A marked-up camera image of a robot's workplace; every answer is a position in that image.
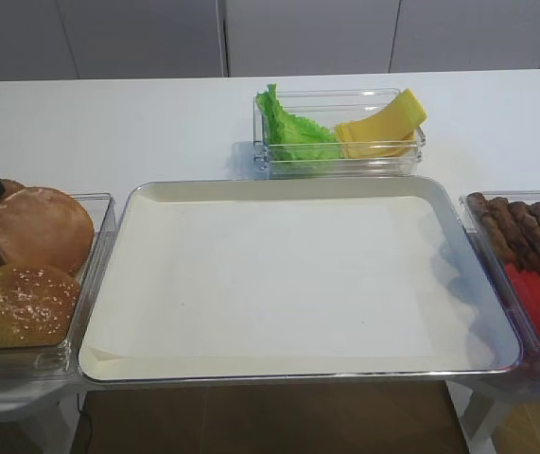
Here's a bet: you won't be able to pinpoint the clear bun container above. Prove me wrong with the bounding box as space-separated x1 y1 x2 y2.
0 194 115 378

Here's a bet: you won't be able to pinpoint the clear patty tomato container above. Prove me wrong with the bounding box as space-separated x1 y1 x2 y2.
461 191 540 397

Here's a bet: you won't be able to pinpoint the white parchment paper sheet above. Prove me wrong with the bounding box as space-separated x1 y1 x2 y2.
82 181 497 380

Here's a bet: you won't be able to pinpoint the yellow cheese slices stack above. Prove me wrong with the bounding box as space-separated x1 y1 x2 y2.
336 89 427 159

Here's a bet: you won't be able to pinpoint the clear lettuce cheese container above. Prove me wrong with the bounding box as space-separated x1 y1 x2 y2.
253 87 426 179

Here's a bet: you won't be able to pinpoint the green lettuce leaves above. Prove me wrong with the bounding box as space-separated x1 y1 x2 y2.
255 84 340 162

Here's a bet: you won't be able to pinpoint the sesame bun top right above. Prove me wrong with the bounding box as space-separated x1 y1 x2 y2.
0 264 80 349

